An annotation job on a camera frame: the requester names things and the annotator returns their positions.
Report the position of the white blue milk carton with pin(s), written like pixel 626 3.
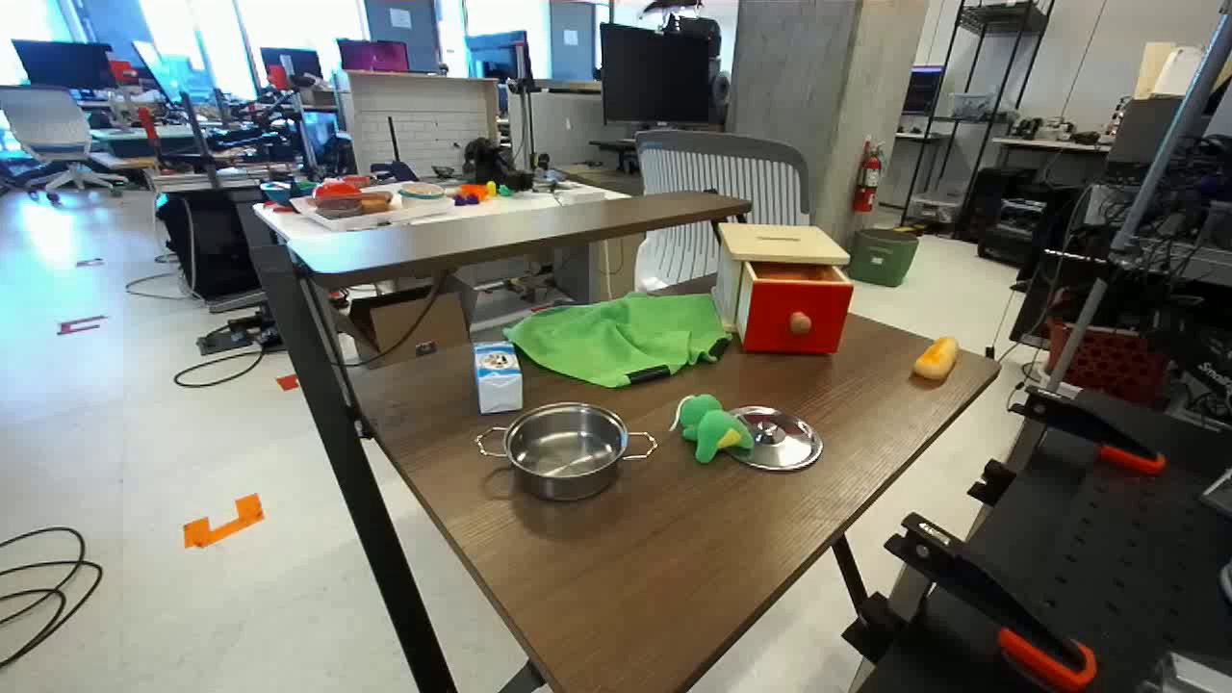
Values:
pixel 498 379

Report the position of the green cloth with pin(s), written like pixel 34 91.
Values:
pixel 621 336

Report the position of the green plush toy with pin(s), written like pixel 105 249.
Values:
pixel 707 424

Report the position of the dark wooden table with clutter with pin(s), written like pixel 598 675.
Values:
pixel 503 231

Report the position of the red wooden drawer box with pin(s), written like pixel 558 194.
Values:
pixel 793 309

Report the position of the stainless steel pot lid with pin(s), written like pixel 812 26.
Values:
pixel 788 439

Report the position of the white ribbed chair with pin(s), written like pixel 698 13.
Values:
pixel 724 176

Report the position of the brown cardboard box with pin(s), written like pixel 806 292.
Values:
pixel 408 322

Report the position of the black computer monitor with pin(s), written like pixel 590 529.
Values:
pixel 641 73

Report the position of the green plastic bin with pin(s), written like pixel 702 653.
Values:
pixel 883 256

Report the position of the black metal table leg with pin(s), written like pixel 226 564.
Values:
pixel 344 435

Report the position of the white pegboard panel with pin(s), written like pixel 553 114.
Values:
pixel 423 122

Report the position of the red fire extinguisher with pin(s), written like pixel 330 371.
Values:
pixel 869 177

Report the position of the orange red toy pile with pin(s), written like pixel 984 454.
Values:
pixel 349 194

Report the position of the yellow toy corn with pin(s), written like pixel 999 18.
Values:
pixel 937 361

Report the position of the black metal shelf rack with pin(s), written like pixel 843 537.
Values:
pixel 984 102

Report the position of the black orange clamp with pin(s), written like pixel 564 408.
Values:
pixel 987 597
pixel 1092 435

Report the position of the red plastic crate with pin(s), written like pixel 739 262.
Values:
pixel 1109 365

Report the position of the black perforated robot table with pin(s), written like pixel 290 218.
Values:
pixel 1128 564

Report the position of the grey metal stand pole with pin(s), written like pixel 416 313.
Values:
pixel 1160 159

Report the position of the white office chair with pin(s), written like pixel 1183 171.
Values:
pixel 50 127

